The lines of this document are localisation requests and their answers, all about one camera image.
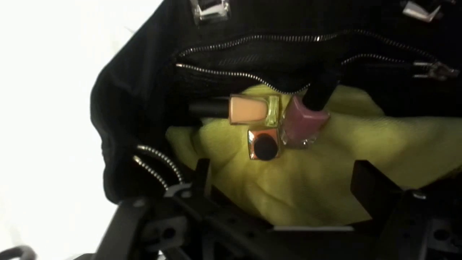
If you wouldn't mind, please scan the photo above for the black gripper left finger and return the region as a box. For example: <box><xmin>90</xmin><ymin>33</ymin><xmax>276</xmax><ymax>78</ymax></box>
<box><xmin>192</xmin><ymin>158</ymin><xmax>211</xmax><ymax>196</ymax></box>

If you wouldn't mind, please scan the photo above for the yellow-green cloth in bag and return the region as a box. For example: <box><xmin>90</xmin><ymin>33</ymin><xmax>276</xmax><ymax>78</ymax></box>
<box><xmin>166</xmin><ymin>86</ymin><xmax>462</xmax><ymax>225</ymax></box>

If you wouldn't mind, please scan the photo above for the peach nail polish bottle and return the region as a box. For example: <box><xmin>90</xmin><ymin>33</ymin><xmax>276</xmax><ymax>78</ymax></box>
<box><xmin>247</xmin><ymin>128</ymin><xmax>280</xmax><ymax>160</ymax></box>

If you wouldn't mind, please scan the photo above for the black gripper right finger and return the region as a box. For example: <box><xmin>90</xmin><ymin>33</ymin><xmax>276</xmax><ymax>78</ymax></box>
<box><xmin>351</xmin><ymin>160</ymin><xmax>403</xmax><ymax>225</ymax></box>

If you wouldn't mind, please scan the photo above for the black handbag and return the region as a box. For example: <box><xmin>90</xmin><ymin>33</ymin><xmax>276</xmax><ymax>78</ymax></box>
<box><xmin>91</xmin><ymin>0</ymin><xmax>461</xmax><ymax>215</ymax></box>

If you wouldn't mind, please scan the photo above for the beige nail polish bottle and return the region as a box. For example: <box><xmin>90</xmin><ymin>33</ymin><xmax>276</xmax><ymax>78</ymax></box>
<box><xmin>188</xmin><ymin>93</ymin><xmax>280</xmax><ymax>127</ymax></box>

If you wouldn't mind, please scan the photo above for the white tablecloth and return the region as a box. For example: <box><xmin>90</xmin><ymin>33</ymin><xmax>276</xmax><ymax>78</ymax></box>
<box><xmin>0</xmin><ymin>0</ymin><xmax>160</xmax><ymax>260</ymax></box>

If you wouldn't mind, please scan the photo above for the pink nail polish bottle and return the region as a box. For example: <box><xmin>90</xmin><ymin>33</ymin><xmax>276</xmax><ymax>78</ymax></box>
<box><xmin>282</xmin><ymin>69</ymin><xmax>339</xmax><ymax>147</ymax></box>

